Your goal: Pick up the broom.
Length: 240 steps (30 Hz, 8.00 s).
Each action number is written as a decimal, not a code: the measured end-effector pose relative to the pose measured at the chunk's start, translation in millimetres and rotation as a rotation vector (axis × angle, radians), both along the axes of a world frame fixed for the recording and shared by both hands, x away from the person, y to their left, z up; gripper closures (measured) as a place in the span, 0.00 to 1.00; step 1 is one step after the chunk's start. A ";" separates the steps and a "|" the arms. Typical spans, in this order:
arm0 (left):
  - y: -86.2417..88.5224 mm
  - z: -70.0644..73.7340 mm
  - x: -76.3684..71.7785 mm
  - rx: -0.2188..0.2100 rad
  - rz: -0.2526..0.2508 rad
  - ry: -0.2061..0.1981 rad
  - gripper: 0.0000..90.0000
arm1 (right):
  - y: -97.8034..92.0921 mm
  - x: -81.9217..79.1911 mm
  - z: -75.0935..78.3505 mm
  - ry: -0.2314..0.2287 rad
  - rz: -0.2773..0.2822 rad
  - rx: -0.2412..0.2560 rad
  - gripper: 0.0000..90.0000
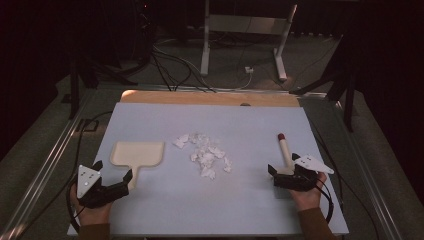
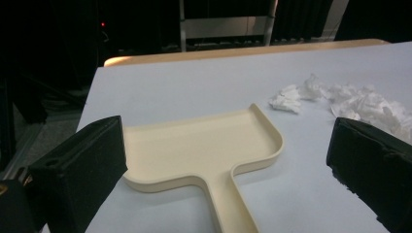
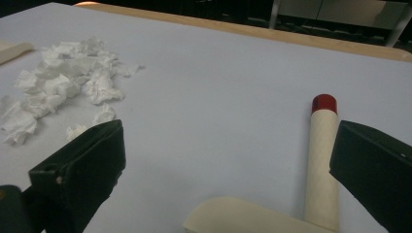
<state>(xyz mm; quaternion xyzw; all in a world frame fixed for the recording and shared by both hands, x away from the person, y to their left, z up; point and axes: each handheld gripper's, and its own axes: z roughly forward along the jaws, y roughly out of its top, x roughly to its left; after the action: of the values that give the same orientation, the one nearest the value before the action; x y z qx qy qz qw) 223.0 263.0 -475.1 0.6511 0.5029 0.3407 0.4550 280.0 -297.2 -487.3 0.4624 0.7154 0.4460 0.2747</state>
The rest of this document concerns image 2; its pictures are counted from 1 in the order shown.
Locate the grey metal stand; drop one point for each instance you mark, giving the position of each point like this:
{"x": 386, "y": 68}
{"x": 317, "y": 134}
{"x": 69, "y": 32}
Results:
{"x": 223, "y": 27}

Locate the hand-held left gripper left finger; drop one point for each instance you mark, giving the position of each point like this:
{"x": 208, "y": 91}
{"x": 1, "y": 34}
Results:
{"x": 77, "y": 174}

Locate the pile of white paper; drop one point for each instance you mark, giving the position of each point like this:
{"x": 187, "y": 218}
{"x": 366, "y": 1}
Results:
{"x": 366, "y": 103}

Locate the dark equipment with red light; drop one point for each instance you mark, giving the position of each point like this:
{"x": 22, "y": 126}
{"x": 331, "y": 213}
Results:
{"x": 103, "y": 24}

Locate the cream plastic dustpan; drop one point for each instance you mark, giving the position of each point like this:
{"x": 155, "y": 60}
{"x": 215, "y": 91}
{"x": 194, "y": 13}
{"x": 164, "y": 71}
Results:
{"x": 194, "y": 147}

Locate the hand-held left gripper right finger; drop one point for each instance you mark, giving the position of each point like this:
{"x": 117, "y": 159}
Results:
{"x": 372, "y": 165}

